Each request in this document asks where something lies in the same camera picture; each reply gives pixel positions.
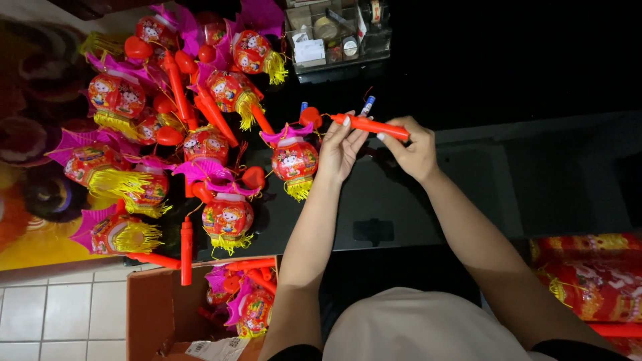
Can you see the person's beige shirt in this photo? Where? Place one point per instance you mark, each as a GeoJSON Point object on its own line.
{"type": "Point", "coordinates": [426, 328]}

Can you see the clear plastic desk organizer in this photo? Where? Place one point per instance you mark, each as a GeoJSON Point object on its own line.
{"type": "Point", "coordinates": [336, 37]}

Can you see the stack of folded red lanterns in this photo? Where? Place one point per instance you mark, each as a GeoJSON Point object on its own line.
{"type": "Point", "coordinates": [592, 286]}

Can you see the person's left hand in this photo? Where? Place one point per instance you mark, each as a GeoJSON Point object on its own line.
{"type": "Point", "coordinates": [337, 153]}

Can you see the red lantern with pink top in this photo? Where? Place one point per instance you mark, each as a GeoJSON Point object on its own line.
{"type": "Point", "coordinates": [294, 161]}

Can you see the brown cardboard box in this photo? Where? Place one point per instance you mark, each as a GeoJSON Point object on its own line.
{"type": "Point", "coordinates": [155, 311]}

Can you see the red plastic heart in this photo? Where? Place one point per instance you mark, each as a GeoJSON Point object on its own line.
{"type": "Point", "coordinates": [310, 117]}

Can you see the person's left fingers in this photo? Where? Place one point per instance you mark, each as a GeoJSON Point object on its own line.
{"type": "Point", "coordinates": [346, 131]}

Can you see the colourful patterned mat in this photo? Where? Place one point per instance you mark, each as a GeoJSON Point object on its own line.
{"type": "Point", "coordinates": [35, 150]}

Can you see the person's right hand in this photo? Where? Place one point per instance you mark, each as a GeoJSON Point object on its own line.
{"type": "Point", "coordinates": [416, 150]}

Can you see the heap of boxed red lanterns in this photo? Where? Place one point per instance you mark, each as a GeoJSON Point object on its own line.
{"type": "Point", "coordinates": [248, 301]}

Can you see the pile of red tasselled lanterns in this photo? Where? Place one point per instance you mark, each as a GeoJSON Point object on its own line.
{"type": "Point", "coordinates": [150, 130]}

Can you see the white and blue battery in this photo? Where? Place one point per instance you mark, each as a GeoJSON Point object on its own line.
{"type": "Point", "coordinates": [367, 105]}

